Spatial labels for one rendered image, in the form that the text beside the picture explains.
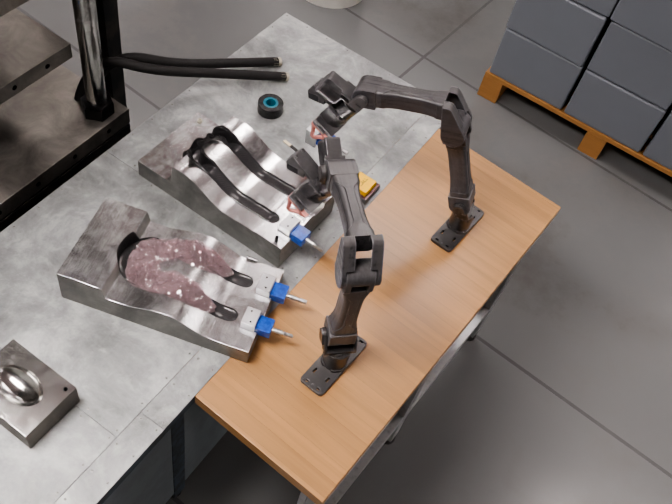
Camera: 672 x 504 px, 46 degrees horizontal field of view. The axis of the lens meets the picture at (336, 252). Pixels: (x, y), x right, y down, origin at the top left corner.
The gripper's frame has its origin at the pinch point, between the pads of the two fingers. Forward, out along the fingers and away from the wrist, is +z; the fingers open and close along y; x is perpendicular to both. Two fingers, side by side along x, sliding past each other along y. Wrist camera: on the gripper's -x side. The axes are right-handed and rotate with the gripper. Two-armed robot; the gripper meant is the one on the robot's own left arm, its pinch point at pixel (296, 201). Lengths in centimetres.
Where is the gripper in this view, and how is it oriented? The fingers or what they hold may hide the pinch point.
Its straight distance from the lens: 203.5
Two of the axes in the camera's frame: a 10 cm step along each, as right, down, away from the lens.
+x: 6.3, 7.5, 2.1
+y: -5.6, 6.2, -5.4
